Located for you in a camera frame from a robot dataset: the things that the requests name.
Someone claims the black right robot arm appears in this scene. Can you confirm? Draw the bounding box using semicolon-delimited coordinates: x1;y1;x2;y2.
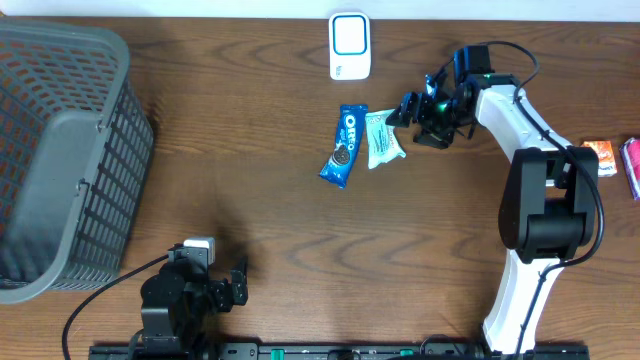
386;41;605;359

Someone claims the teal snack packet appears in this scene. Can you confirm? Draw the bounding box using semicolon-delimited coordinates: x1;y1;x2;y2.
365;109;406;170

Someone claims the purple red snack bag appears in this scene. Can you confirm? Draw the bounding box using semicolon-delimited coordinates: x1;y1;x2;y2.
620;138;639;201

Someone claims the grey plastic mesh basket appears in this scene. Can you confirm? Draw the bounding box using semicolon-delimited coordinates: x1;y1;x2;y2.
1;18;154;304

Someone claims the blue Oreo cookie pack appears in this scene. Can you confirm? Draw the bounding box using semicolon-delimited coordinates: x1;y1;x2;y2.
319;104;368;189

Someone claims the small orange snack box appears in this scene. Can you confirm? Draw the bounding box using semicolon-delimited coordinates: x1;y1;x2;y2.
582;140;617;177

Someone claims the black left camera cable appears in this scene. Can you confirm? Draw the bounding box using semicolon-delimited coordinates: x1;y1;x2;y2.
61;253;171;360

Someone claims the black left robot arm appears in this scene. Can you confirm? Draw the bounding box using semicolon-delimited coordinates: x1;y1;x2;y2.
127;245;248;360

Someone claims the black camera cable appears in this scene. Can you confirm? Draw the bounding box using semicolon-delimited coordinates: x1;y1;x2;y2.
61;253;171;360
479;40;606;360

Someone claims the black right camera cable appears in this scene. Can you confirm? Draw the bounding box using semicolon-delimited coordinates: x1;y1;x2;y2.
479;40;606;360

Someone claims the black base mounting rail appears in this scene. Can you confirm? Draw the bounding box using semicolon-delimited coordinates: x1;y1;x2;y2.
88;341;591;360

